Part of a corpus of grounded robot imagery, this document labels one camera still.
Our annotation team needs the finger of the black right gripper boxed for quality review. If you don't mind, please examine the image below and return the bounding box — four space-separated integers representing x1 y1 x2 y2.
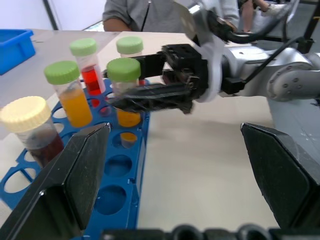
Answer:
106 83 193 115
138 51 168 81

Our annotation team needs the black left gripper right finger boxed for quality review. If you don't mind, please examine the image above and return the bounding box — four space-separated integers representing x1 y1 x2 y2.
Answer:
239 122 320 230

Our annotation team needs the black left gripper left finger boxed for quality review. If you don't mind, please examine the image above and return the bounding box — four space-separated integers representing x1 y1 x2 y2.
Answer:
0 122 112 240

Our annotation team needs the green-capped tube with orange liquid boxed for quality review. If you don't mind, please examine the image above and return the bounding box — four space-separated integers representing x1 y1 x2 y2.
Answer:
43 60 94 129
106 57 143 128

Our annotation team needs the blue test tube rack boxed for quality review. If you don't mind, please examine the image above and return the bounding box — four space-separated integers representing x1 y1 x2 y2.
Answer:
0 77 151 240

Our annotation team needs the green-capped clear tube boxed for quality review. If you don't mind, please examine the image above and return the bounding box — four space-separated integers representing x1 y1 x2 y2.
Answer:
115 35 145 60

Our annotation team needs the person in grey shirt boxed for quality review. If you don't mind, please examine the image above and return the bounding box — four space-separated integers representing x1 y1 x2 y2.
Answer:
102 0 240 33

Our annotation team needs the silver robot torso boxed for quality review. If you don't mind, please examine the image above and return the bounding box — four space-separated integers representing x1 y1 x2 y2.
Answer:
266 96 320 182

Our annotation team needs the green-capped tube with red liquid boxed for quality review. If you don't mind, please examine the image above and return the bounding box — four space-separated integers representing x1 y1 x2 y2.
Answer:
69 38 107 96

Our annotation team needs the cream-capped tube with dark liquid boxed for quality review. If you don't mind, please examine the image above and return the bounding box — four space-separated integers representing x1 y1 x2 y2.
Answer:
0 96 65 169

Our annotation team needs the bystander with bare legs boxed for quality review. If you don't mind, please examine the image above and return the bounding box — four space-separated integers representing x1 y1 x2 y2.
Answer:
238 0 270 34

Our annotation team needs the black metal stand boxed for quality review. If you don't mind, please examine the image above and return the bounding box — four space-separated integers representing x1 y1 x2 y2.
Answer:
302 0 320 54

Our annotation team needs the blue plastic bin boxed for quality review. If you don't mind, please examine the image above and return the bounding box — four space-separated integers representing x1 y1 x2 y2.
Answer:
0 28 37 76

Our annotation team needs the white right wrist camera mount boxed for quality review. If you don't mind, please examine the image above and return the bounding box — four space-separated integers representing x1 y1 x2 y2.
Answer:
173 0 224 103

